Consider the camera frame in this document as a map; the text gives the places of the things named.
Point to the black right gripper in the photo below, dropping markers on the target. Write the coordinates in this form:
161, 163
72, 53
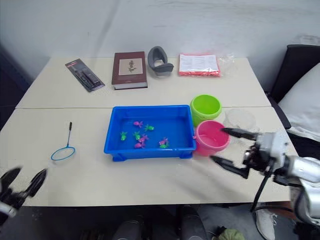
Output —
253, 156

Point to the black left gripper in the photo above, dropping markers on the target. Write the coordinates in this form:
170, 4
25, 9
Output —
13, 197

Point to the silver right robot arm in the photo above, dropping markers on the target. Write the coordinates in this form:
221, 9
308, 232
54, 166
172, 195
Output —
306, 170

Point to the pink plastic bucket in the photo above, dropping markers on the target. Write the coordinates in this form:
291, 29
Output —
210, 150

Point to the green plastic bucket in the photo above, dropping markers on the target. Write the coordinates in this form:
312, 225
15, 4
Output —
200, 117

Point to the blue-rimmed fish net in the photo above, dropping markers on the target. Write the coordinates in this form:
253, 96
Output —
69, 133

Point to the blue plastic tub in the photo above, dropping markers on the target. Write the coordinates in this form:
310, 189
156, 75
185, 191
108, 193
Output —
175, 117

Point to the green toy fish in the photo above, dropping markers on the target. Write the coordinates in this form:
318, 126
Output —
123, 136
149, 128
136, 135
163, 146

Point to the pink toy fish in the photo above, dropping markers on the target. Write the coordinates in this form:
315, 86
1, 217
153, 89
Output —
139, 145
138, 123
144, 138
163, 142

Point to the white shoe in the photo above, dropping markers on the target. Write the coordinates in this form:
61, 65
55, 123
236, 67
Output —
266, 223

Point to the dark rounded shape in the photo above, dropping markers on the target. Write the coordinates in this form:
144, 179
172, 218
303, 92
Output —
191, 222
128, 231

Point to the white cushion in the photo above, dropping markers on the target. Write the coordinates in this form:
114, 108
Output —
305, 100

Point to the green crumpled cloth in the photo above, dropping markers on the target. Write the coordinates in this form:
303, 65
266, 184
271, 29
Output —
231, 235

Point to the clear crumpled plastic bag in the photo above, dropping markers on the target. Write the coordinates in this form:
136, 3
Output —
227, 59

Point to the red packet with white sheet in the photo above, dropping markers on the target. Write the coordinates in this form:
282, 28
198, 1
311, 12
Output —
198, 63

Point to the dark blue furniture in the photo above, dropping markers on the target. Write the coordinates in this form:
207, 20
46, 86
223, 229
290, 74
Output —
11, 82

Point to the black chair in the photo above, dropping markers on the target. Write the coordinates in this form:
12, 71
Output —
297, 65

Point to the black blister pack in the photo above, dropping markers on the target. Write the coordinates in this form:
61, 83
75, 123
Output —
85, 75

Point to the grey curved foam support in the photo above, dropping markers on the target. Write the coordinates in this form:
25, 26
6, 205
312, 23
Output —
153, 58

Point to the maroon hardcover book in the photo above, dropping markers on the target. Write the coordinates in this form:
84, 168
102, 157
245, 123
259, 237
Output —
128, 66

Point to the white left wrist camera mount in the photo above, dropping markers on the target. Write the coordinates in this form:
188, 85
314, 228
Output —
6, 210

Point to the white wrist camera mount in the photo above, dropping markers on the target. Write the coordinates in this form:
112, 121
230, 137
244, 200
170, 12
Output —
6, 210
273, 147

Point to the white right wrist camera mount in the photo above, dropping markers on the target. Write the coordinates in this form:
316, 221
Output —
273, 147

